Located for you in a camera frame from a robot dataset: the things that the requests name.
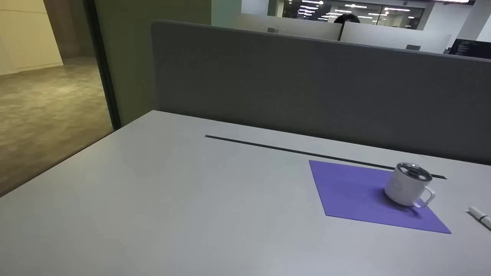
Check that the white travel mug with lid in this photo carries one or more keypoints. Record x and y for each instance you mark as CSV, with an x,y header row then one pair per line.
x,y
410,186

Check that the purple square mat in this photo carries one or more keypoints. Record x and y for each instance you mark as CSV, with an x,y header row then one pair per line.
x,y
350,192

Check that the grey desk divider panel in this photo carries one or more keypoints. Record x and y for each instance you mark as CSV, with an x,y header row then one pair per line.
x,y
421,103

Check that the white marker pen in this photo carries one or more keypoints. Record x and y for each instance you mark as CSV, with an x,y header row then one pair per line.
x,y
481,217

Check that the dark computer monitor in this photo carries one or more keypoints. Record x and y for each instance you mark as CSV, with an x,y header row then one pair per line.
x,y
472,48

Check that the black cable slot strip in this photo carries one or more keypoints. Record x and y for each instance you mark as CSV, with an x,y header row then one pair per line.
x,y
300,152

